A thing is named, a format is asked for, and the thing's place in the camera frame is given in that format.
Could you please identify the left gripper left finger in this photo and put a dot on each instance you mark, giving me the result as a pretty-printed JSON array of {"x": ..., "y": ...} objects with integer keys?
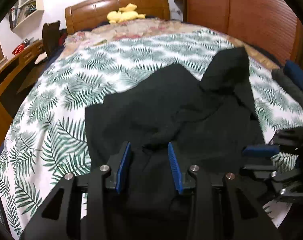
[{"x": 74, "y": 209}]

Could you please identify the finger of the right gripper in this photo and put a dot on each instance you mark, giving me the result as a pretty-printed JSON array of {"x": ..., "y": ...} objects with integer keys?
[
  {"x": 288, "y": 139},
  {"x": 260, "y": 151}
]

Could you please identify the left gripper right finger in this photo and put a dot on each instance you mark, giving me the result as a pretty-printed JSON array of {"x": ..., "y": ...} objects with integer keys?
[{"x": 222, "y": 208}]

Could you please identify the black coat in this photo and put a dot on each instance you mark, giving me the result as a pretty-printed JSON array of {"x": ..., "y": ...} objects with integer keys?
[{"x": 211, "y": 120}]

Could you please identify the grey folded garment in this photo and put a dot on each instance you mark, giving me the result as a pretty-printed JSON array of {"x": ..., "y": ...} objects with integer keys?
[{"x": 287, "y": 84}]

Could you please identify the navy folded garment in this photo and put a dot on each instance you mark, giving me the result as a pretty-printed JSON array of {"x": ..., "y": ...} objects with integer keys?
[{"x": 294, "y": 72}]

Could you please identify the palm leaf bedsheet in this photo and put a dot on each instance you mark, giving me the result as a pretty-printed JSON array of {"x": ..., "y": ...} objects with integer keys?
[{"x": 46, "y": 138}]

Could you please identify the wooden desk cabinet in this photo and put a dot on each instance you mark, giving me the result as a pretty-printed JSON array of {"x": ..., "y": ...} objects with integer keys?
[{"x": 8, "y": 72}]

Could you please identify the wooden louvered wardrobe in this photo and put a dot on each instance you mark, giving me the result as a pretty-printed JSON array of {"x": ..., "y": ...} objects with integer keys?
[{"x": 270, "y": 25}]

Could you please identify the red basket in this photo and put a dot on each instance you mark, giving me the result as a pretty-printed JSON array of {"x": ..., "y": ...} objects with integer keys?
[{"x": 18, "y": 49}]

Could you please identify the floral blanket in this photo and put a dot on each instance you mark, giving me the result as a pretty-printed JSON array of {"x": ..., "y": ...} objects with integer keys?
[{"x": 152, "y": 27}]

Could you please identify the wooden headboard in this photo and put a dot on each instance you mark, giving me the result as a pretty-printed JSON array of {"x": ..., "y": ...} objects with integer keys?
[{"x": 88, "y": 14}]

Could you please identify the dark wooden chair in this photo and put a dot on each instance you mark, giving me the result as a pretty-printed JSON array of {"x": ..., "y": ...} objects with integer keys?
[{"x": 50, "y": 48}]

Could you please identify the yellow plush toy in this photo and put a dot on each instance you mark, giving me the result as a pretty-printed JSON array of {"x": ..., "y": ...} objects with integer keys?
[{"x": 124, "y": 14}]

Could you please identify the white wall shelf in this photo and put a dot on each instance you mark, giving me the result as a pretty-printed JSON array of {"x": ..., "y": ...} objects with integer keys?
[{"x": 22, "y": 11}]

